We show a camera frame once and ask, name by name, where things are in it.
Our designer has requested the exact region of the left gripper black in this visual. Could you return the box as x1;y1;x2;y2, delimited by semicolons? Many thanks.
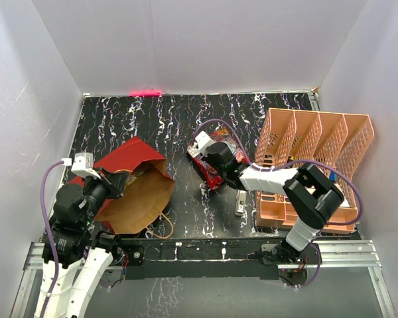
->
81;165;129;225

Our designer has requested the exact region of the red cookie snack bag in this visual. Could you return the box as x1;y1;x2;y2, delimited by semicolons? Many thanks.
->
187;127;249;190

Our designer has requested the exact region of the red brown paper bag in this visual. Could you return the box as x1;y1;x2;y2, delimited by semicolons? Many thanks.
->
72;136;175;235

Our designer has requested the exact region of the yellow snack packet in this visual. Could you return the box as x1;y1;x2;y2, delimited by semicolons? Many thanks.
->
125;174;137;186

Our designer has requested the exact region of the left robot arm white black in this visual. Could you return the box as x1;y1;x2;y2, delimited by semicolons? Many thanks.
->
34;168;130;317

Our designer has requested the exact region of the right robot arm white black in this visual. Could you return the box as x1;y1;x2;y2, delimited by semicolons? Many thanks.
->
198;140;344;263

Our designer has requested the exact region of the black silver stapler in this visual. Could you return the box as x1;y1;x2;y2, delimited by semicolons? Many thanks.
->
235;190;247;217

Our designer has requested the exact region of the pink tape strip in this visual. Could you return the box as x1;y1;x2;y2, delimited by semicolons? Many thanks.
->
129;89;162;97

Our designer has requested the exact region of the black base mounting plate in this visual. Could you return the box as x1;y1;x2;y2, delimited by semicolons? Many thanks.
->
120;238;282;280

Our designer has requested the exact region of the peach plastic desk organizer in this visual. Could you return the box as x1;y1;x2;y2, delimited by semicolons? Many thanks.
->
254;107;375;235

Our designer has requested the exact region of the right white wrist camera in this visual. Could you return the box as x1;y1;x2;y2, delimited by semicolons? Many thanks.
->
194;131;214;156

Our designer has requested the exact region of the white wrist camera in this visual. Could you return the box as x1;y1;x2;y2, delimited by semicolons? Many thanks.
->
194;131;214;156
61;152;101;179

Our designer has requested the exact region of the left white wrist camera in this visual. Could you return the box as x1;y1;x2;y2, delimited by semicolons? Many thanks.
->
61;152;101;179

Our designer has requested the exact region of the aluminium front rail frame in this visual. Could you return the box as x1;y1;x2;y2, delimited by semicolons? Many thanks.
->
9;240;395;318

